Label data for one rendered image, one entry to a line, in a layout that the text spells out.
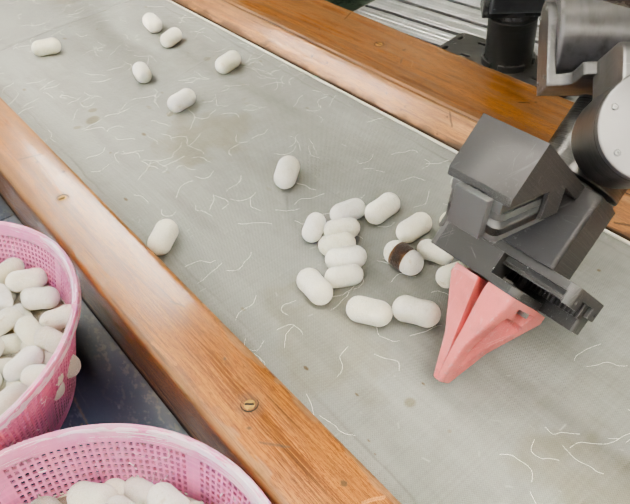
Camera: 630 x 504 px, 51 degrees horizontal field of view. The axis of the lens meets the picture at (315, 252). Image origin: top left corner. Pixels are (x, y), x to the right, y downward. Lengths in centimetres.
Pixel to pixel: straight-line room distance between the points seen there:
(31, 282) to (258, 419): 27
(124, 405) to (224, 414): 16
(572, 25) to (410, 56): 37
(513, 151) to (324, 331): 22
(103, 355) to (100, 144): 25
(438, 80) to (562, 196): 37
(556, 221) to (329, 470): 20
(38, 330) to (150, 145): 26
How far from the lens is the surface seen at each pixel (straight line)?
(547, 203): 39
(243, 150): 70
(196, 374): 46
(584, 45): 45
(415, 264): 53
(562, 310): 45
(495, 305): 42
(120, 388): 59
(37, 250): 62
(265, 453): 42
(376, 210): 57
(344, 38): 84
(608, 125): 36
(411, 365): 48
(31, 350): 56
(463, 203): 36
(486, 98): 71
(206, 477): 44
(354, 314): 49
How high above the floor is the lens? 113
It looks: 43 degrees down
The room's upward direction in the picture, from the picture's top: 7 degrees counter-clockwise
